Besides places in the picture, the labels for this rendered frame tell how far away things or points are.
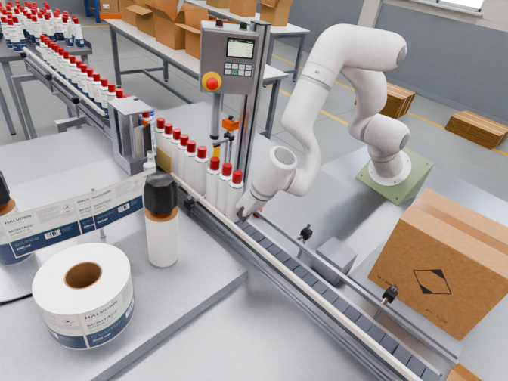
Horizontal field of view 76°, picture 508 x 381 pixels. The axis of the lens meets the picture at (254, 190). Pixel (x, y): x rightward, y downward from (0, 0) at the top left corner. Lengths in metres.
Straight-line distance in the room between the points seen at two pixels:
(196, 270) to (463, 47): 5.78
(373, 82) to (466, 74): 5.21
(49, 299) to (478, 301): 1.04
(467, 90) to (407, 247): 5.39
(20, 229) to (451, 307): 1.19
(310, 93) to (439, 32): 5.62
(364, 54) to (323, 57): 0.13
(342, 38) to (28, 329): 1.03
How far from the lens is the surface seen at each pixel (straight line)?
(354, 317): 1.03
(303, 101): 0.87
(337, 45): 0.90
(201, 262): 1.03
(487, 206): 1.93
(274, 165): 0.85
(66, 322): 0.83
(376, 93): 1.14
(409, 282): 1.11
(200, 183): 1.22
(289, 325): 1.01
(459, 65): 6.33
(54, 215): 1.03
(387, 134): 1.28
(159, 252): 0.97
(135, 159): 1.37
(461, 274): 1.04
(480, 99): 6.29
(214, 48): 1.04
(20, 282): 1.08
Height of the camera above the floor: 1.67
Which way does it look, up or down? 37 degrees down
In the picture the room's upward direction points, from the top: 10 degrees clockwise
